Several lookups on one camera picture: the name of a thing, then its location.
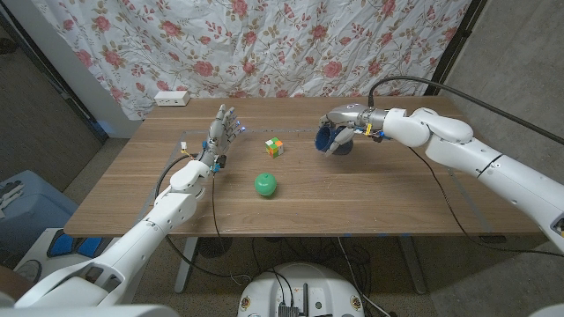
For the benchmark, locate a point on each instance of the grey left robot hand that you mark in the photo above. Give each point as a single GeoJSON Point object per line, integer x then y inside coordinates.
{"type": "Point", "coordinates": [220, 132]}

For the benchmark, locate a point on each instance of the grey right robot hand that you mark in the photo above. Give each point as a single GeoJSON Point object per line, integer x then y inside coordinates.
{"type": "Point", "coordinates": [354, 116]}

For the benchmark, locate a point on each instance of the dark blue mug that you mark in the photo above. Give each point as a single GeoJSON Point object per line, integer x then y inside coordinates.
{"type": "Point", "coordinates": [326, 138]}

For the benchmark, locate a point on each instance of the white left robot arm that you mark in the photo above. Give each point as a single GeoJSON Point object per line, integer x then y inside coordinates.
{"type": "Point", "coordinates": [145, 233]}

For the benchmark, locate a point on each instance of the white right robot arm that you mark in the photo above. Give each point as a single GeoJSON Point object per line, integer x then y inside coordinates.
{"type": "Point", "coordinates": [484, 158]}

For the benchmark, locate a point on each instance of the Rubik's cube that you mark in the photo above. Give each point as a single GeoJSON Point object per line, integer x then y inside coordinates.
{"type": "Point", "coordinates": [274, 147]}

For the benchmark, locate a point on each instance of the green ball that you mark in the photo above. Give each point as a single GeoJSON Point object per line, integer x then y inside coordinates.
{"type": "Point", "coordinates": [265, 185]}

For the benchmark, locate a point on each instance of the small white connector tag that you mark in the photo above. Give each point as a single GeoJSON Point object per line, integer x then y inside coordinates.
{"type": "Point", "coordinates": [184, 145]}

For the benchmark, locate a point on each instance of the white power strip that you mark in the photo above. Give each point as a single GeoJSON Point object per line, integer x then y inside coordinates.
{"type": "Point", "coordinates": [172, 98]}

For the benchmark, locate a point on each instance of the floral curtain backdrop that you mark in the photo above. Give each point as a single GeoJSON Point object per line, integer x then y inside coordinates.
{"type": "Point", "coordinates": [264, 44]}

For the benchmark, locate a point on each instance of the black round floor object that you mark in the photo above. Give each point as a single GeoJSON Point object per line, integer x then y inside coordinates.
{"type": "Point", "coordinates": [213, 246]}

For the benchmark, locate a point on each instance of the black backdrop pole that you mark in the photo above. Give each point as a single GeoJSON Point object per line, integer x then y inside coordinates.
{"type": "Point", "coordinates": [454, 46]}

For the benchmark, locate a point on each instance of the white table leg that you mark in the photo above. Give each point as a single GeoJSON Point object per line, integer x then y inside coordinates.
{"type": "Point", "coordinates": [185, 268]}

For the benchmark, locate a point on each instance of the grey table leg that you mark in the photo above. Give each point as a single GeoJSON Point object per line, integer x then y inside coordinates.
{"type": "Point", "coordinates": [414, 273]}

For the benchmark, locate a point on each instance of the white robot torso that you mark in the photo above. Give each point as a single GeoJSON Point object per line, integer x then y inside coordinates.
{"type": "Point", "coordinates": [330, 286]}

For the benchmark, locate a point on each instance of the blue storage bin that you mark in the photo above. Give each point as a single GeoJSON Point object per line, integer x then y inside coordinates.
{"type": "Point", "coordinates": [35, 211]}

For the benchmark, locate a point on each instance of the white device with blue pads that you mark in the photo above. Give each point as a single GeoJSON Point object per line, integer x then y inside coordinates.
{"type": "Point", "coordinates": [37, 251]}

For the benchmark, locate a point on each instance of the black slanted wall strip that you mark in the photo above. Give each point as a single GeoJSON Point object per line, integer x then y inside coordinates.
{"type": "Point", "coordinates": [66, 94]}

